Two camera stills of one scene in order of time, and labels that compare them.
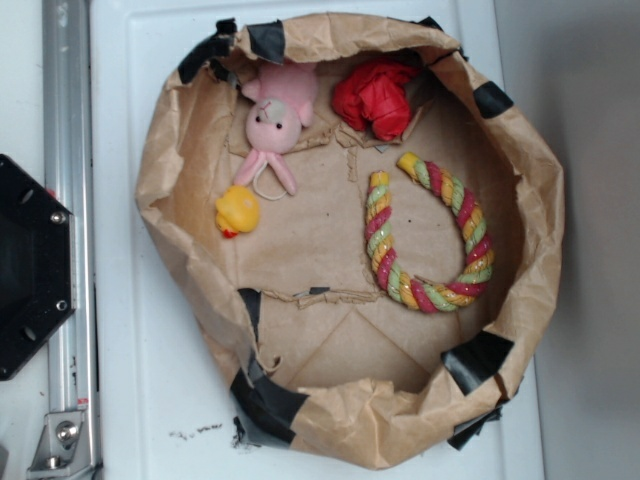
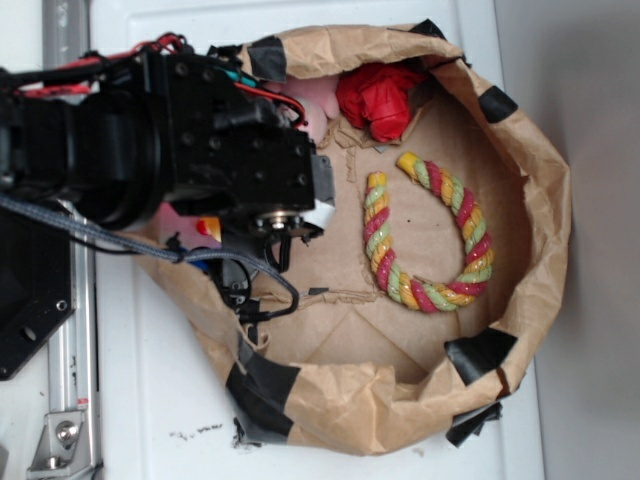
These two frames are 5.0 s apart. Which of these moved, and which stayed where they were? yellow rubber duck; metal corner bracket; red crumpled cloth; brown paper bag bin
Moved: yellow rubber duck
Stayed: metal corner bracket; red crumpled cloth; brown paper bag bin
